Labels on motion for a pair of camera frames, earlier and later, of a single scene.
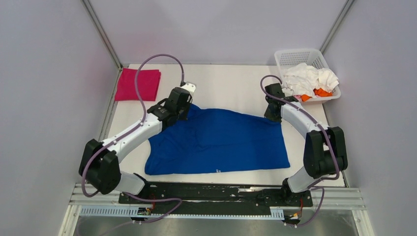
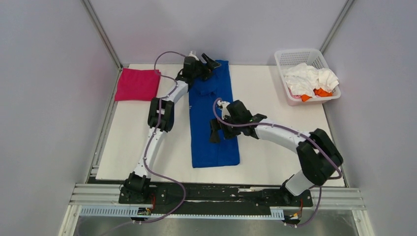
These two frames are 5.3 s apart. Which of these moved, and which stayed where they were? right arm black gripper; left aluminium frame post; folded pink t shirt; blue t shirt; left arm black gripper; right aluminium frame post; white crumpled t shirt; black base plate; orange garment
Moved: left arm black gripper; blue t shirt; right arm black gripper
Stayed: folded pink t shirt; left aluminium frame post; right aluminium frame post; black base plate; white crumpled t shirt; orange garment
